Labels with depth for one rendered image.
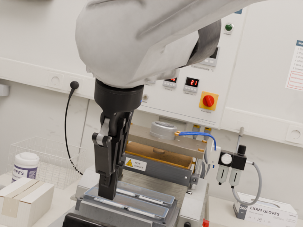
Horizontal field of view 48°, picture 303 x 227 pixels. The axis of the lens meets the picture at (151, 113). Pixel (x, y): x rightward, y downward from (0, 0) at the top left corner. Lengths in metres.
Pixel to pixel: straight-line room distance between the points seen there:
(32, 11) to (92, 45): 1.47
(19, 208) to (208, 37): 0.86
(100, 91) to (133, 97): 0.05
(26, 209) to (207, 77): 0.69
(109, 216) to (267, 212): 0.88
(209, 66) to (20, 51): 1.01
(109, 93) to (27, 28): 1.34
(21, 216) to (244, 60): 1.08
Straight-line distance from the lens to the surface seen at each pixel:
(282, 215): 1.49
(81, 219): 0.65
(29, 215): 1.12
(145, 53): 0.31
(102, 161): 0.55
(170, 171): 0.94
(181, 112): 1.14
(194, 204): 0.89
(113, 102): 0.50
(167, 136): 0.99
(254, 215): 1.46
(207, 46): 0.41
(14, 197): 1.13
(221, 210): 1.49
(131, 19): 0.31
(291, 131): 1.57
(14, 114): 1.83
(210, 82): 1.13
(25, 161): 1.32
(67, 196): 1.41
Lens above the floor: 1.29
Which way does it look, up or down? 7 degrees down
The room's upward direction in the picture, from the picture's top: 12 degrees clockwise
